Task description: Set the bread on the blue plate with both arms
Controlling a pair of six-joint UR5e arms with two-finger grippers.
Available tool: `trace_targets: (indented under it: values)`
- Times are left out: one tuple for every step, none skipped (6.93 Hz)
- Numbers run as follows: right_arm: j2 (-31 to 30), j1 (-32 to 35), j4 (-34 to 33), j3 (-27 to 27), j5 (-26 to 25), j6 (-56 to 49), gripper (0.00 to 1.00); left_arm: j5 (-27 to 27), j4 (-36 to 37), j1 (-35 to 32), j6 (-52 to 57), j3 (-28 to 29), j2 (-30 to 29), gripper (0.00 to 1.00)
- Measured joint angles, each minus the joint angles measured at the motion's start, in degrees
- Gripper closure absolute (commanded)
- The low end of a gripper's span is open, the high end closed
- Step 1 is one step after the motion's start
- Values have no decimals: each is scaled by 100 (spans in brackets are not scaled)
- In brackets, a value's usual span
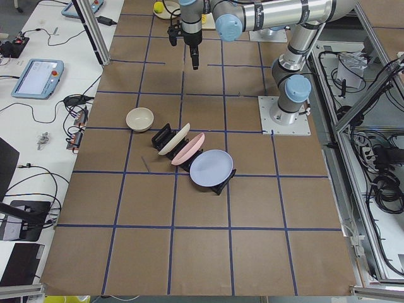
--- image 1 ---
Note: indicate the black power adapter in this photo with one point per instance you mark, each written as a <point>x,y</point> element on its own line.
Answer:
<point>106,21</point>

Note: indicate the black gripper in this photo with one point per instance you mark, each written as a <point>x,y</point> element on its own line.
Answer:
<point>192,39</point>

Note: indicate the aluminium frame post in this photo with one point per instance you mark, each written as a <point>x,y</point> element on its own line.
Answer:
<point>92,30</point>

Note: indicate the white oval dish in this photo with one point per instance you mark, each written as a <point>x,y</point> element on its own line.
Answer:
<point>171,10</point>

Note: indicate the cream plate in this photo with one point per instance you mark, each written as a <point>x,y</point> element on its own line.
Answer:
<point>175,140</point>

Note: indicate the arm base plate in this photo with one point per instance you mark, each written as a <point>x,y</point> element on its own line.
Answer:
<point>276,122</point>
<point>275,35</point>

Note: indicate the cream bowl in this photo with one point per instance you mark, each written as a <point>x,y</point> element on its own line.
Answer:
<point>140,119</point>

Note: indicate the white tray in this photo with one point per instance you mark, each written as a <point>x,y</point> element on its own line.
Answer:
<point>208,23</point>

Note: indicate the yellow lemon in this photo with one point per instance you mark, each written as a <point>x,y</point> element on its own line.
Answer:
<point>158,7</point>

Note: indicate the pink plate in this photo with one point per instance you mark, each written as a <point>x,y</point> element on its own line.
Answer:
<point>189,150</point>

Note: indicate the black dish rack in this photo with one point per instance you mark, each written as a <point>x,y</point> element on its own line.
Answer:
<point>165,135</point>

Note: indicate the blue plate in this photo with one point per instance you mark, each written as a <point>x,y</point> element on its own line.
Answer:
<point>211,168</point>

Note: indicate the black monitor stand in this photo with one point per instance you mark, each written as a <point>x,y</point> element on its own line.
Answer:
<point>23,220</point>

